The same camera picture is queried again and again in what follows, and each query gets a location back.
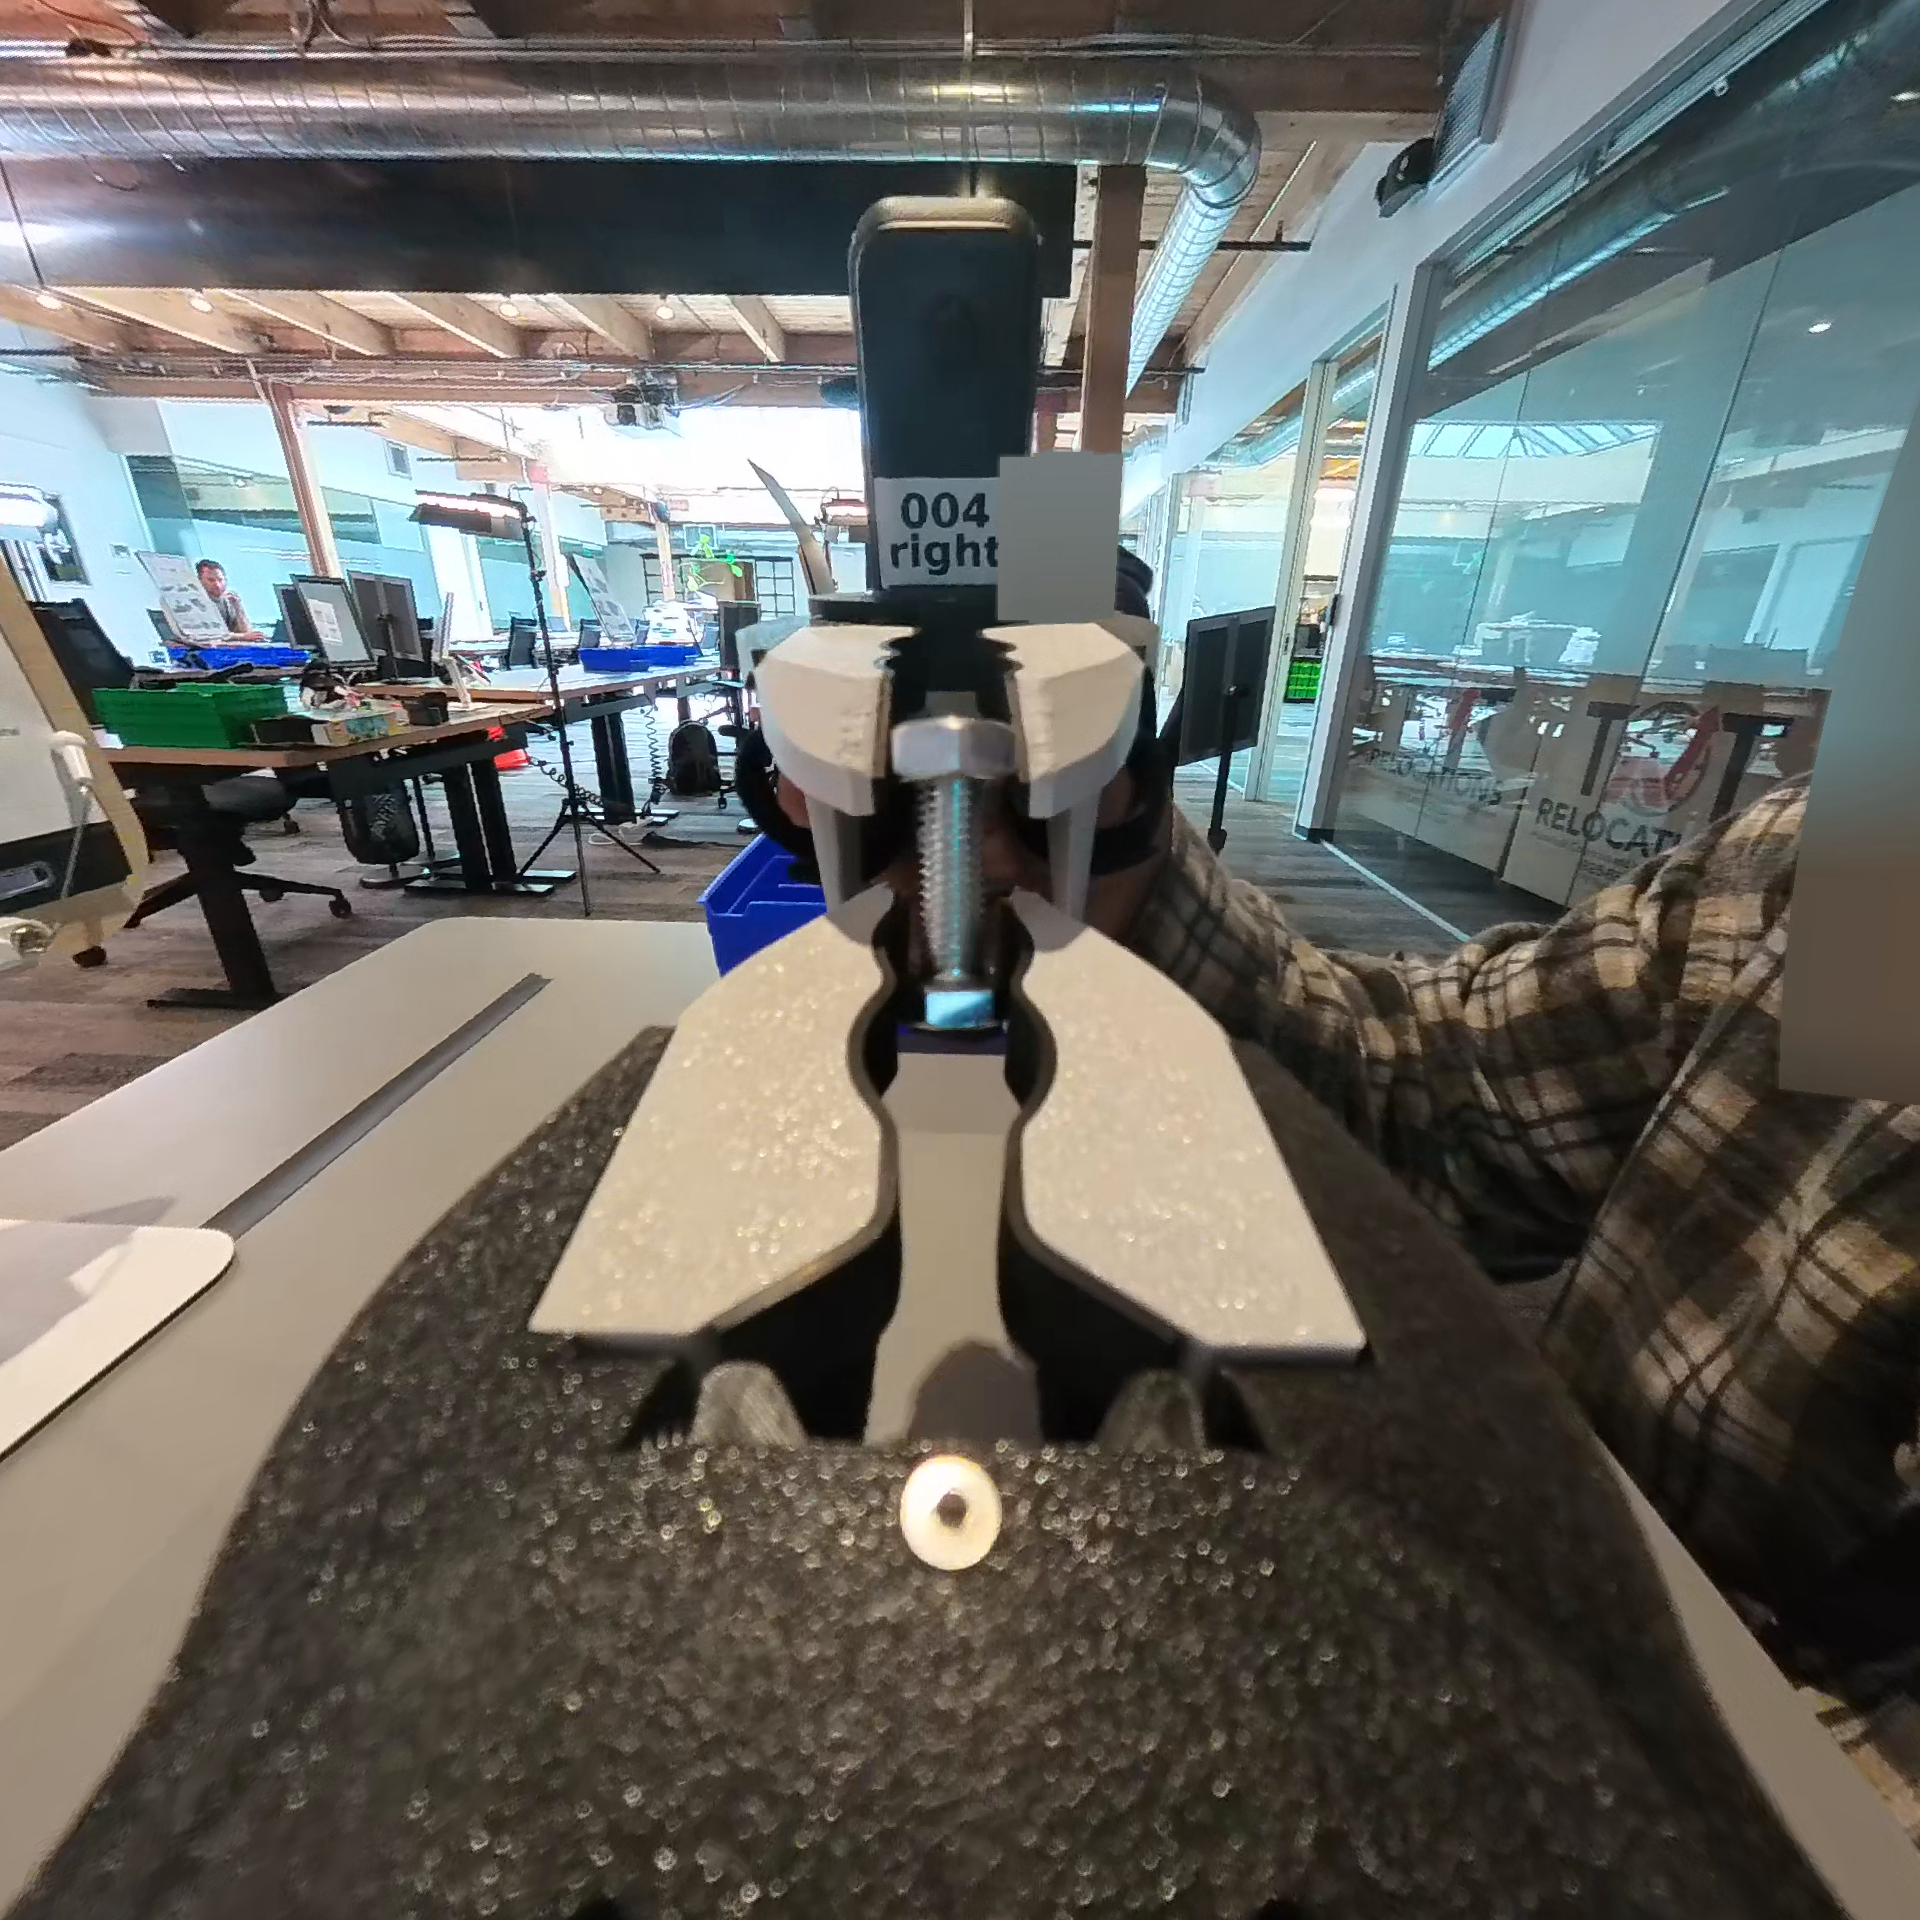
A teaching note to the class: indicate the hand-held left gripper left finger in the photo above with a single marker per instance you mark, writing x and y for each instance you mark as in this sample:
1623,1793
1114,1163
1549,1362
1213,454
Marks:
720,1185

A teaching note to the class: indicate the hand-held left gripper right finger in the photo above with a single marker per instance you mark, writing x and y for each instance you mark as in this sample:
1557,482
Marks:
1171,1185

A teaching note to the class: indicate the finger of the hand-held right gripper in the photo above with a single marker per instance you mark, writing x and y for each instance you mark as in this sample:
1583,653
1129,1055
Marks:
1080,706
818,714

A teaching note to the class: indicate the steel hex bolt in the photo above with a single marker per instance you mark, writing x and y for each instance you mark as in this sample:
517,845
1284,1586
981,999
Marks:
961,870

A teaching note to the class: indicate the blue plastic bin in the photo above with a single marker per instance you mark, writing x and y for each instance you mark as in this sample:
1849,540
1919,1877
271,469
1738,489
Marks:
756,909

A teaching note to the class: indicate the steel hex nut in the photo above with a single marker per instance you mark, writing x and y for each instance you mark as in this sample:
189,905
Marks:
961,1009

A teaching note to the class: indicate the person's right forearm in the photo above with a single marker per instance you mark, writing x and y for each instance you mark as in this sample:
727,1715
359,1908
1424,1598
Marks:
1275,975

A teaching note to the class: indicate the black backpack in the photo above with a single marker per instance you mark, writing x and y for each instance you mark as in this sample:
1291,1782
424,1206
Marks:
697,757

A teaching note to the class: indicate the black monitor on stand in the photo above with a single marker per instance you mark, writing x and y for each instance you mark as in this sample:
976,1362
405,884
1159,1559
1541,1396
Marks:
1229,682

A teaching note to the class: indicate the potted plant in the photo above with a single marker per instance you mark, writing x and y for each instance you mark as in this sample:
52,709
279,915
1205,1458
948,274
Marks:
716,569

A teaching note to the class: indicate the small blue bin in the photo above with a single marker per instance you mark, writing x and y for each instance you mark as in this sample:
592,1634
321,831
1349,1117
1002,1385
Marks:
225,657
639,660

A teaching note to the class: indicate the white office desk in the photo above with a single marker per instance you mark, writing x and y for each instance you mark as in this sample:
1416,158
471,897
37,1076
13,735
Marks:
629,686

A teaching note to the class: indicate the ceiling projector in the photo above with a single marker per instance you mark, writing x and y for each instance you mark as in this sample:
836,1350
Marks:
644,407

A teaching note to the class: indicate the wooden office desk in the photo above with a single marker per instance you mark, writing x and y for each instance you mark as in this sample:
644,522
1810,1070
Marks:
480,827

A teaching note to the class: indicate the tripod light stand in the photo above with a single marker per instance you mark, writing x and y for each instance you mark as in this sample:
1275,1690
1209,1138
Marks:
464,514

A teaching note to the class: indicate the computer monitor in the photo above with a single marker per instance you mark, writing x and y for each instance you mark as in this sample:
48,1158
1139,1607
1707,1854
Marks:
394,623
331,619

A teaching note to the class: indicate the black ceiling panel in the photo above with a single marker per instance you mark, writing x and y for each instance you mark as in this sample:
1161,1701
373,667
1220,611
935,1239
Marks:
450,225

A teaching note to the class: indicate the cardboard box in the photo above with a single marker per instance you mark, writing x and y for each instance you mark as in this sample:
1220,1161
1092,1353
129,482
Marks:
1588,839

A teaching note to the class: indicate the black office chair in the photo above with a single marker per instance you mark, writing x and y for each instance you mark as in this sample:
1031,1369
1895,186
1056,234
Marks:
247,796

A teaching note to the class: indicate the green plastic crate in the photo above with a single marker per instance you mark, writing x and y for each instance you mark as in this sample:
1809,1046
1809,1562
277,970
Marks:
188,716

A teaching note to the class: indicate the wooden post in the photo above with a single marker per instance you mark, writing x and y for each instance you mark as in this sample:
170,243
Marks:
1114,301
304,482

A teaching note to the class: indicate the silver ventilation duct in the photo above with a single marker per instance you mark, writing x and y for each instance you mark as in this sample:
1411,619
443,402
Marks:
599,121

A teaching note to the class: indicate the black wall speaker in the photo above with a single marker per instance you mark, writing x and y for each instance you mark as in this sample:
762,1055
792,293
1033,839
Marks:
1411,173

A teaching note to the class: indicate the wall vent unit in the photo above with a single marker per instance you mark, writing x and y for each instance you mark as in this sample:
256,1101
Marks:
1469,99

